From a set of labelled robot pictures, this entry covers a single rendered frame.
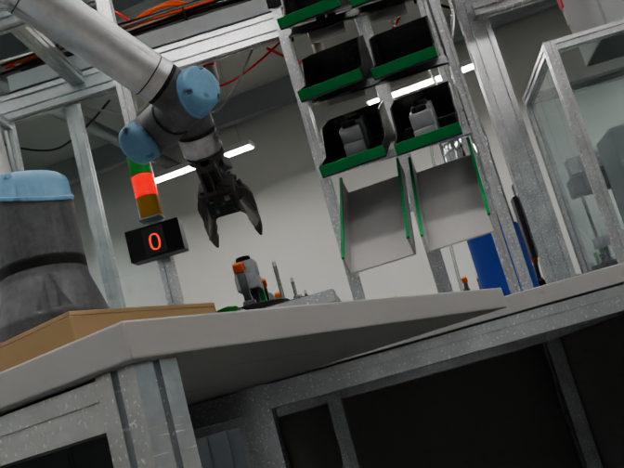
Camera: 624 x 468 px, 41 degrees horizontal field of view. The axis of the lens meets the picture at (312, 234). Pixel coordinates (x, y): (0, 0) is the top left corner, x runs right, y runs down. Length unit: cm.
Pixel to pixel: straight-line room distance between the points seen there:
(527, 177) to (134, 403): 228
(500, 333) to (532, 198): 143
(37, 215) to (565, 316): 83
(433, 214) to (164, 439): 110
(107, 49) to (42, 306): 44
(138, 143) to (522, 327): 70
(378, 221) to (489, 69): 133
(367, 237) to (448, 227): 16
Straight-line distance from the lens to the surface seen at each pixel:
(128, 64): 137
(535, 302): 141
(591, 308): 144
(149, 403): 65
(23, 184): 117
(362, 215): 171
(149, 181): 189
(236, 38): 297
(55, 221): 115
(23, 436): 77
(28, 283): 113
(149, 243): 185
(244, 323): 72
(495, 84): 290
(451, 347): 141
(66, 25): 136
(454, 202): 168
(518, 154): 284
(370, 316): 89
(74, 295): 112
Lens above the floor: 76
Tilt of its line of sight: 12 degrees up
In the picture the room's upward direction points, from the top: 16 degrees counter-clockwise
